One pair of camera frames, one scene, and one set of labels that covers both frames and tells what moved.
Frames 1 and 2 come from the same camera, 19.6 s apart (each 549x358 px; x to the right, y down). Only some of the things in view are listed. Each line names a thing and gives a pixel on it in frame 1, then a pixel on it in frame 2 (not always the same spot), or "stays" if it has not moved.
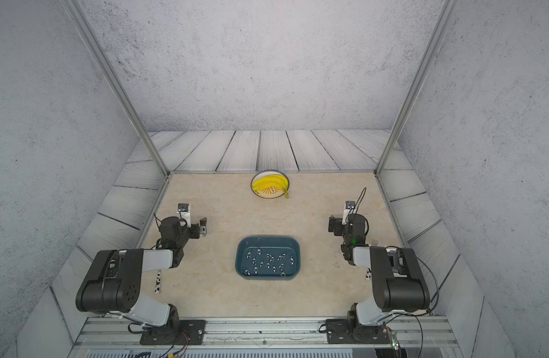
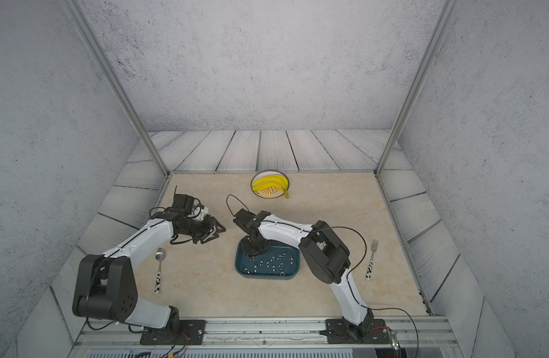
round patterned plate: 270,192 stays
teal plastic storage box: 268,257 stays
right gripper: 339,226 -> 249,253
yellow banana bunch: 276,180 stays
